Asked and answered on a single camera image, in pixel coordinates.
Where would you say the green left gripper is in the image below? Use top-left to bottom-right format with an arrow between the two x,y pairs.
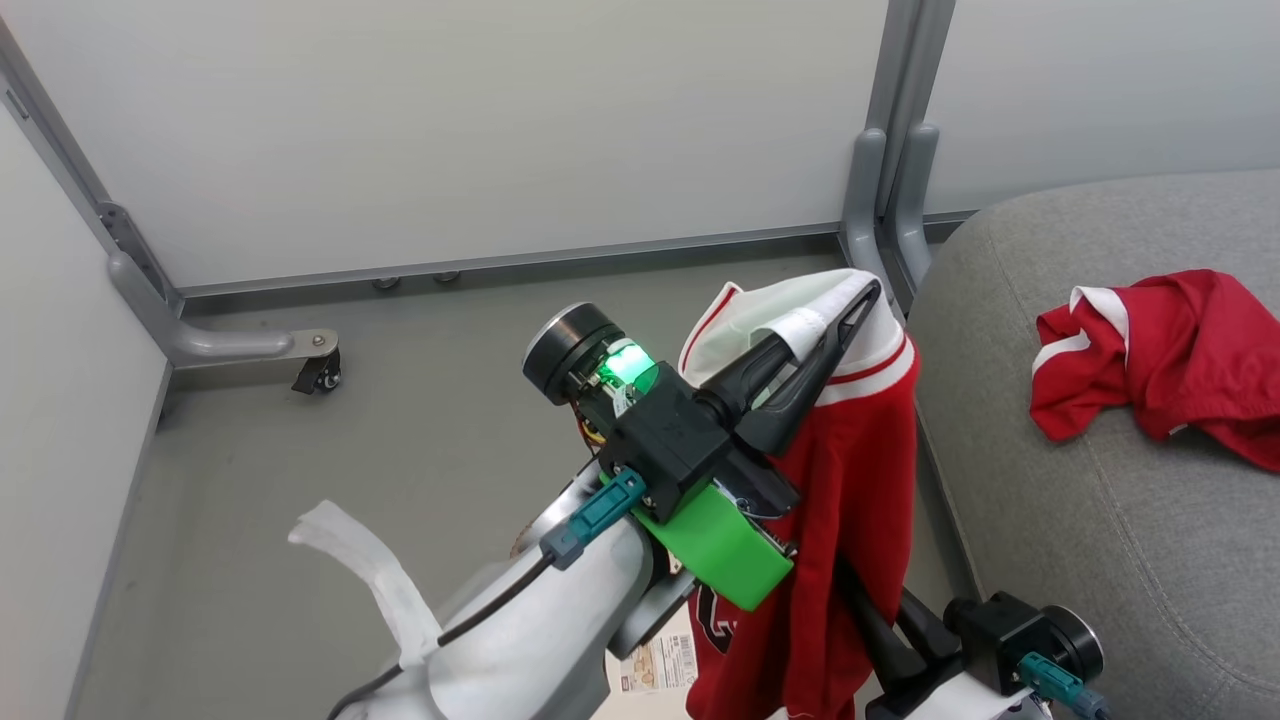
630,280 -> 884,614

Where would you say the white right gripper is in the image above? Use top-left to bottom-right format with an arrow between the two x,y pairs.
835,559 -> 1053,720

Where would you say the red jersey white collar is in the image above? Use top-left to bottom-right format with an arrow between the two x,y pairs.
678,267 -> 922,720

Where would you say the red white striped garment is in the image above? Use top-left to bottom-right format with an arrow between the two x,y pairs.
1029,267 -> 1280,474

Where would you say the grey fabric sofa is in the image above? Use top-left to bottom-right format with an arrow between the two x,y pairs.
904,169 -> 1280,720

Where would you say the barcode paper label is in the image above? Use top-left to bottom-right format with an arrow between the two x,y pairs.
606,604 -> 699,697

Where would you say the white laundry basket brown rim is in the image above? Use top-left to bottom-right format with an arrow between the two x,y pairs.
508,535 -> 701,720

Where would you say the right grey partition foot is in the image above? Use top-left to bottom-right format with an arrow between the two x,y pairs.
863,0 -> 958,223

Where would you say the long grey partition foot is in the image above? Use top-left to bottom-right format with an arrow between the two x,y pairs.
98,200 -> 341,367

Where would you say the teal right camera connector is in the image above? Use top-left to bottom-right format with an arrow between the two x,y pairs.
1017,651 -> 1113,720

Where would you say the teal camera connector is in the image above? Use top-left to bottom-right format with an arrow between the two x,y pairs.
539,469 -> 649,572
1017,651 -> 1113,720

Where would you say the teal left camera connector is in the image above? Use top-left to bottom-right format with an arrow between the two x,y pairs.
539,469 -> 649,572

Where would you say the grey partition bottom rail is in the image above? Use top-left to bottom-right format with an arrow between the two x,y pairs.
176,210 -> 976,300

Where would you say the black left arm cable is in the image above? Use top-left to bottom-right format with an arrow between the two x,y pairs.
325,553 -> 558,720

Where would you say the white fabric strap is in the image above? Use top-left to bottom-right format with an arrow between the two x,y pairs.
287,499 -> 443,673

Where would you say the black caster with metal bracket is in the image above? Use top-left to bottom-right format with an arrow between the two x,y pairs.
291,349 -> 344,395

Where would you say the slanted grey partition post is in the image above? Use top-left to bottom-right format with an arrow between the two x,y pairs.
0,18 -> 183,313

